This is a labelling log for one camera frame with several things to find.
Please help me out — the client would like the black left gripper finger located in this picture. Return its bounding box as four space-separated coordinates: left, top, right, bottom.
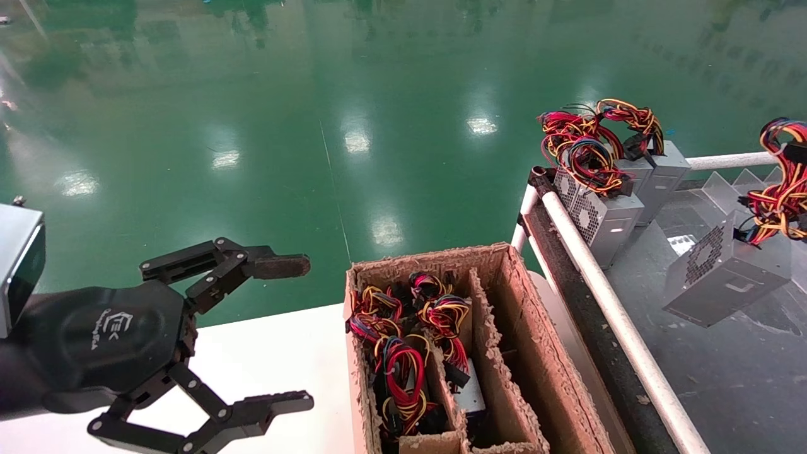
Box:
139 237 311 314

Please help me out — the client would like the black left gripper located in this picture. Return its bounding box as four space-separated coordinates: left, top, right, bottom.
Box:
16 279 315 454

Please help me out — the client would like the cardboard cross divider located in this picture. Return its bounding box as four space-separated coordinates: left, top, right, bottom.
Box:
397 432 464 454

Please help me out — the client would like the short cardboard divider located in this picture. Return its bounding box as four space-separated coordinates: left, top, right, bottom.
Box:
426 350 470 454

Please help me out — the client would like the long cardboard divider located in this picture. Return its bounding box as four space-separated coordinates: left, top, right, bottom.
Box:
468 268 550 454

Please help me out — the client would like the white cart leg pipe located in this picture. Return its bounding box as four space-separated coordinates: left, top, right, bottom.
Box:
511 185 538 253

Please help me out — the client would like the black pipe joint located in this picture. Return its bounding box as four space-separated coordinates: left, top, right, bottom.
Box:
528 165 559 197

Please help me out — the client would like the worn brown cardboard box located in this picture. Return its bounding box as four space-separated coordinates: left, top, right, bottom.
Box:
344 243 637 454

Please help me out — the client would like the clear acrylic divider tray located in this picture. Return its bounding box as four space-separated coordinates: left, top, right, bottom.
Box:
702 165 807 218

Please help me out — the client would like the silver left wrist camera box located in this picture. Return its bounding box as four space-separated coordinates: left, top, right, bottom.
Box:
0 197 46 340

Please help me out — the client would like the white cart rail pipe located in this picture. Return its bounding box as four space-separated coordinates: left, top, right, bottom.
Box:
686 151 782 172
541 189 712 454

